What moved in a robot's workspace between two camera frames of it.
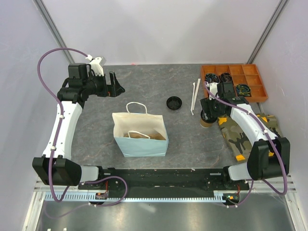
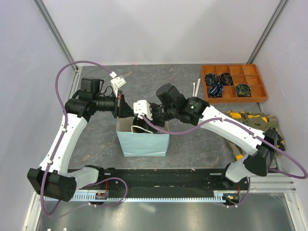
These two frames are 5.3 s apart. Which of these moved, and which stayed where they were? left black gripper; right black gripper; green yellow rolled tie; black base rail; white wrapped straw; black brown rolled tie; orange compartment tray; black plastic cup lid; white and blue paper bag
Moved: black plastic cup lid; left black gripper; right black gripper
Stayed: green yellow rolled tie; white and blue paper bag; orange compartment tray; black base rail; black brown rolled tie; white wrapped straw
